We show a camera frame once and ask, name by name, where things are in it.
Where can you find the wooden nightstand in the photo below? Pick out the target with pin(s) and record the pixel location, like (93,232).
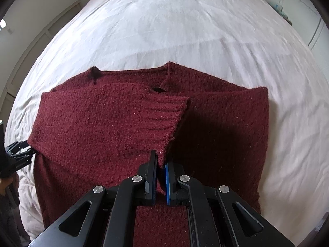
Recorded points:
(284,12)

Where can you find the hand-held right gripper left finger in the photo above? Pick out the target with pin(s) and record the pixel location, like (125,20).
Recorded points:
(153,185)

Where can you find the bed with white sheet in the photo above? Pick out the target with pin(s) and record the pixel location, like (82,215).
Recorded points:
(167,30)

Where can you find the person's left hand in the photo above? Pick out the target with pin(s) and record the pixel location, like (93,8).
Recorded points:
(7,187)

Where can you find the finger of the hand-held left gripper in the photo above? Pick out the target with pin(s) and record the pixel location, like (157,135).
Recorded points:
(23,157)
(18,146)

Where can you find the dark red knit sweater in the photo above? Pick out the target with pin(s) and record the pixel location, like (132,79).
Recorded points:
(90,123)

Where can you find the white wardrobe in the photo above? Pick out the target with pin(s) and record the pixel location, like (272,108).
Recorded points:
(308,12)

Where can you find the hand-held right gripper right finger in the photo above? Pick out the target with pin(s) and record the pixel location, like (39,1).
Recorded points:
(167,185)

